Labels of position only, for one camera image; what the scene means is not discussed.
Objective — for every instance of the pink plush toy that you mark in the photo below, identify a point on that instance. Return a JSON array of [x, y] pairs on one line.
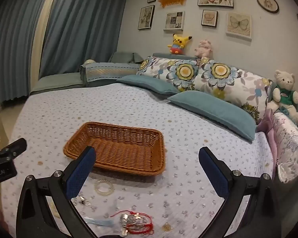
[[203, 49]]

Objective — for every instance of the white framed butterfly picture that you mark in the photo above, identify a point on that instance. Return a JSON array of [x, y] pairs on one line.
[[239, 24]]

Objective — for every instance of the orange wall shelf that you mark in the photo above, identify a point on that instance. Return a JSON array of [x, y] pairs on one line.
[[172, 0]]

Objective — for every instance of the oval dark picture frame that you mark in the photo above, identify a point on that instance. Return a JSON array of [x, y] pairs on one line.
[[267, 3]]

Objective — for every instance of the teal pillow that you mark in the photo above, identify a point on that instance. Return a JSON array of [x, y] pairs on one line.
[[213, 111], [149, 84]]

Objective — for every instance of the black framed line drawing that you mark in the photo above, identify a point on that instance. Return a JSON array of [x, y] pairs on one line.
[[146, 17]]

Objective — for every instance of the green upholstered bench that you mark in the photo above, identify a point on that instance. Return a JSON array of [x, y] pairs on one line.
[[57, 83]]

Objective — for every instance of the lilac floral bedspread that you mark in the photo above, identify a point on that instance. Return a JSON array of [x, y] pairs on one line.
[[89, 106]]

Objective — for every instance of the folded pink floral quilt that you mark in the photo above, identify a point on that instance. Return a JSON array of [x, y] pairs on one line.
[[288, 148]]

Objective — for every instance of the blue curtain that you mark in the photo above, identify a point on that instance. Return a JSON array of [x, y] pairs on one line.
[[84, 24], [12, 42]]

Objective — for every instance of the beige sheer curtain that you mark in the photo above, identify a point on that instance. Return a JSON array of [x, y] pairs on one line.
[[46, 29]]

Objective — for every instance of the dark framed crown picture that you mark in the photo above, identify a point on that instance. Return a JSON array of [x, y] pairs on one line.
[[209, 18]]

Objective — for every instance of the striped grey throw blanket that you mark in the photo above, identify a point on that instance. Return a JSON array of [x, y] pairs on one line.
[[109, 70]]

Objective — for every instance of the yellow plush toy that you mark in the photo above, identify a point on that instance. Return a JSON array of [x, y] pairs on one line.
[[178, 44]]

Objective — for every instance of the light blue hair clip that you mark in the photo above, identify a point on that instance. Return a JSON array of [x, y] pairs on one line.
[[99, 221]]

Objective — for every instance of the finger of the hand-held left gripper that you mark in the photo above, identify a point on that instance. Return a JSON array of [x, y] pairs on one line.
[[13, 146]]

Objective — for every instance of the small gold pendant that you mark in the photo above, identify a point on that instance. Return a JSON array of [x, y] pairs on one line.
[[167, 226]]

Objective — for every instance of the white teddy bear green shirt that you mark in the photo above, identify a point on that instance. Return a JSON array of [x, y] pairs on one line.
[[284, 91]]

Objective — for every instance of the white collage picture frame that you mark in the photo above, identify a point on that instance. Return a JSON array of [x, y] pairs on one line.
[[173, 21]]

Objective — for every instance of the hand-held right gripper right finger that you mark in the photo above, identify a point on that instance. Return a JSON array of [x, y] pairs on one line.
[[213, 176]]

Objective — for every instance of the brown wicker basket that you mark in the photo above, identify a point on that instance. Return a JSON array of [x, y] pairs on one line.
[[119, 148]]

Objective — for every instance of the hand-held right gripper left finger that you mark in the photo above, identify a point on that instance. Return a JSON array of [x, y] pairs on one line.
[[82, 173]]

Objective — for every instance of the floral print pillow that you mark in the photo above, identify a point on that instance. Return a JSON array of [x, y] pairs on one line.
[[167, 72], [228, 84]]

